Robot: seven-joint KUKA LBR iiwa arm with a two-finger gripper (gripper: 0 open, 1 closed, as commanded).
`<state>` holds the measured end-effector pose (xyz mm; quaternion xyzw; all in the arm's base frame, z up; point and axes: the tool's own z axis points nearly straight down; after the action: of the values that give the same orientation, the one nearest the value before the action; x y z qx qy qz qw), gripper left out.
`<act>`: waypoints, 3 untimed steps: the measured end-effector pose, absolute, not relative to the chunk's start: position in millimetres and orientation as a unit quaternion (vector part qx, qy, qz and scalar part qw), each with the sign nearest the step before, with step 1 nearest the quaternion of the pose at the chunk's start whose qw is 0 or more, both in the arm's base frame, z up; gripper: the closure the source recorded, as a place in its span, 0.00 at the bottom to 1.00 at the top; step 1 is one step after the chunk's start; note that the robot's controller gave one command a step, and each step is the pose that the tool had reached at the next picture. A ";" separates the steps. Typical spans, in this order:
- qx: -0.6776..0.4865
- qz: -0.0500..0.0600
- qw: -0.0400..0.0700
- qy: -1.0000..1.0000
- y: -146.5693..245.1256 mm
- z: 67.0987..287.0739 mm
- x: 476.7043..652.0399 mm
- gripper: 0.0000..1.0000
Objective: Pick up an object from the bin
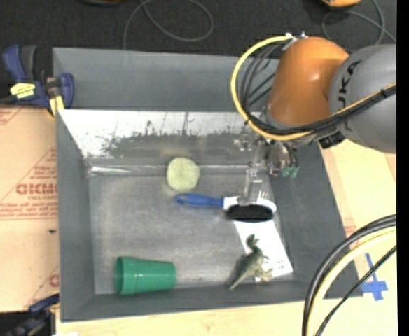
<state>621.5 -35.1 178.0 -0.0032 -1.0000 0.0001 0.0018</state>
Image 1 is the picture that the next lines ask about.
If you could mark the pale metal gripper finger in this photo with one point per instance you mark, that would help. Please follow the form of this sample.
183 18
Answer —
254 187
244 143

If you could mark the blue and white brush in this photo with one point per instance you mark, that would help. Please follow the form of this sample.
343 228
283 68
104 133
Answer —
225 206

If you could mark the white paper card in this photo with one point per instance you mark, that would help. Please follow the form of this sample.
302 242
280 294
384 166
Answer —
272 247

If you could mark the pale green round sponge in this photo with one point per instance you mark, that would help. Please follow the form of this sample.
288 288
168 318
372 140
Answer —
182 173

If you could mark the green toy dinosaur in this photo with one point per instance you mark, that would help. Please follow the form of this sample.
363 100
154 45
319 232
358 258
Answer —
251 264

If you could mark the grey metal bin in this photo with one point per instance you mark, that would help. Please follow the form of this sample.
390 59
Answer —
148 229

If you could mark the green plastic cup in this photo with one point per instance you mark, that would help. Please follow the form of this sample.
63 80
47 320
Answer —
145 276

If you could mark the brown cardboard board red print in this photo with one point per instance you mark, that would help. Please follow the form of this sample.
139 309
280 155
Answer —
22 194

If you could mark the black cylinder on white bracket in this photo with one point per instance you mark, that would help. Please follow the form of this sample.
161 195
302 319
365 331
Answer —
332 140

